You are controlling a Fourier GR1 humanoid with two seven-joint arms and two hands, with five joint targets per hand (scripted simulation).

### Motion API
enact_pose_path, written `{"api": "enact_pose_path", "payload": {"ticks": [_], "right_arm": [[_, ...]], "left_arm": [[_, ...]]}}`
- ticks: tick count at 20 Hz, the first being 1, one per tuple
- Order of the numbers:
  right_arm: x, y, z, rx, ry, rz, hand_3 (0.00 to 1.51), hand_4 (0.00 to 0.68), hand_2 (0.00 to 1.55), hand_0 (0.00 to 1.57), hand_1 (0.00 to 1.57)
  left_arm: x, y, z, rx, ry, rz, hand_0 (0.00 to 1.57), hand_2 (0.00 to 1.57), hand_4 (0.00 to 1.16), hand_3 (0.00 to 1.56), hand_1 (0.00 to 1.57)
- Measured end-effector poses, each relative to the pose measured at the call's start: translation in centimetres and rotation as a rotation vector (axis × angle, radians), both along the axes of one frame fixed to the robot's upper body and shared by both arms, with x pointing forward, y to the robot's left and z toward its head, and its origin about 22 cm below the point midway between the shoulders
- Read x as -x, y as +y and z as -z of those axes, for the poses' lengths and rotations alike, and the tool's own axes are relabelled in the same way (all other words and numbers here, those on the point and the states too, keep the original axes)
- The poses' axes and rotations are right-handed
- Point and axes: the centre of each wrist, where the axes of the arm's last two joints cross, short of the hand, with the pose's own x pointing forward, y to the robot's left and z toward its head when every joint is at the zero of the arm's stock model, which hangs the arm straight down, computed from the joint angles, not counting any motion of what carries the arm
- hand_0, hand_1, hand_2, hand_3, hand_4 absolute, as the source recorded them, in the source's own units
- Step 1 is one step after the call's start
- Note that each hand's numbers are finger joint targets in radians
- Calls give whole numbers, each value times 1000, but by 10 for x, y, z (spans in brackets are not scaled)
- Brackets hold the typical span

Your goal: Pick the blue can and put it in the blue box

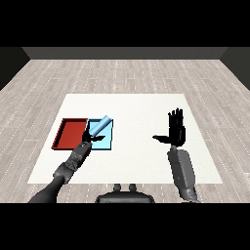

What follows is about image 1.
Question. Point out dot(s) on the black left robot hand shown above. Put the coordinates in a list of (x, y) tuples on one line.
[(88, 137)]

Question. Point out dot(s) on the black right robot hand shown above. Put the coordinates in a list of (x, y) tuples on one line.
[(176, 130)]

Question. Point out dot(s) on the light blue can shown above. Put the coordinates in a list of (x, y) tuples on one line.
[(99, 126)]

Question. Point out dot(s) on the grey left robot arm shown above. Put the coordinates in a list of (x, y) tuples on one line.
[(70, 164)]

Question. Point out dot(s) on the light blue shallow open box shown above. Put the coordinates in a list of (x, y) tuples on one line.
[(103, 142)]

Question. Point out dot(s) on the red shallow open box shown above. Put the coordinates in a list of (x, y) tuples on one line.
[(69, 133)]

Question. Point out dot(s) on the dark grey robot body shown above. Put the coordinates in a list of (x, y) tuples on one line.
[(125, 196)]

